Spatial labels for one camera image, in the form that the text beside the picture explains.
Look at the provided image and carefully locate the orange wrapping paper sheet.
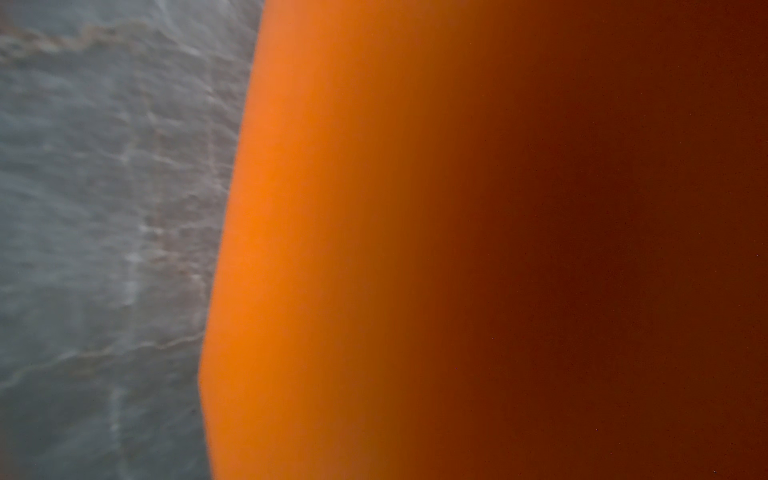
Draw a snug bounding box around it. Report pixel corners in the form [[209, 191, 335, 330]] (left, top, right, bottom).
[[199, 1, 767, 479]]

